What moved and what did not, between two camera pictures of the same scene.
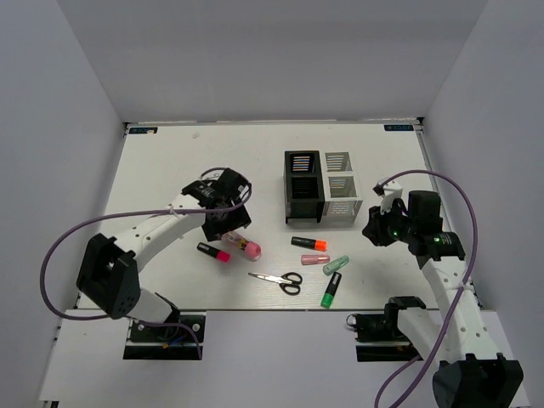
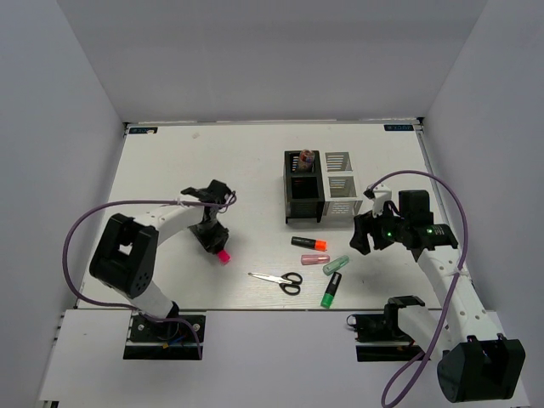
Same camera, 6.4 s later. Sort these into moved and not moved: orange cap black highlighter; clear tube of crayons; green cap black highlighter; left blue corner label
Moved: clear tube of crayons
Not moved: left blue corner label; green cap black highlighter; orange cap black highlighter
